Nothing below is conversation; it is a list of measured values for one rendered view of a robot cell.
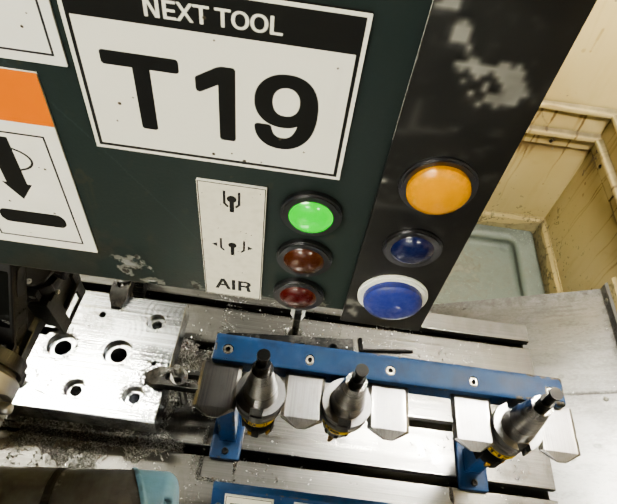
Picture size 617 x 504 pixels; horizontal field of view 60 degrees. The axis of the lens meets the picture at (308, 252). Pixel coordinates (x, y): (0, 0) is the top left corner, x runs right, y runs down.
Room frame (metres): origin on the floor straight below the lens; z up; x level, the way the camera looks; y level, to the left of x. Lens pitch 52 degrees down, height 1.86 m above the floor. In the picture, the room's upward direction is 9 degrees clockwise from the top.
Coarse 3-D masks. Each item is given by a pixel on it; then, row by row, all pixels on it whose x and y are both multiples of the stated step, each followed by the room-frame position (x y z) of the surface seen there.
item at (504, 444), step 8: (504, 408) 0.30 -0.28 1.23; (496, 416) 0.29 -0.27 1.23; (496, 424) 0.28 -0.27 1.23; (496, 432) 0.27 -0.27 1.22; (504, 432) 0.27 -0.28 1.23; (496, 440) 0.26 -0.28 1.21; (504, 440) 0.26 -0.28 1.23; (512, 440) 0.26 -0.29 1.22; (536, 440) 0.26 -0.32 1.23; (504, 448) 0.25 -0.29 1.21; (512, 448) 0.25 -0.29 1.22; (520, 448) 0.26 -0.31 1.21; (528, 448) 0.25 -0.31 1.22
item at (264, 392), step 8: (272, 368) 0.27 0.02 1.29; (248, 376) 0.26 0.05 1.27; (256, 376) 0.26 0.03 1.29; (264, 376) 0.26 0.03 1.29; (272, 376) 0.26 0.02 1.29; (248, 384) 0.26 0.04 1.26; (256, 384) 0.25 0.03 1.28; (264, 384) 0.25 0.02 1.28; (272, 384) 0.26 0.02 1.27; (248, 392) 0.25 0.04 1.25; (256, 392) 0.25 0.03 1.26; (264, 392) 0.25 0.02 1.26; (272, 392) 0.26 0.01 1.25; (248, 400) 0.25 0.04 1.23; (256, 400) 0.25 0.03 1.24; (264, 400) 0.25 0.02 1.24; (272, 400) 0.25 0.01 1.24; (256, 408) 0.25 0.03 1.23; (264, 408) 0.25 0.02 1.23
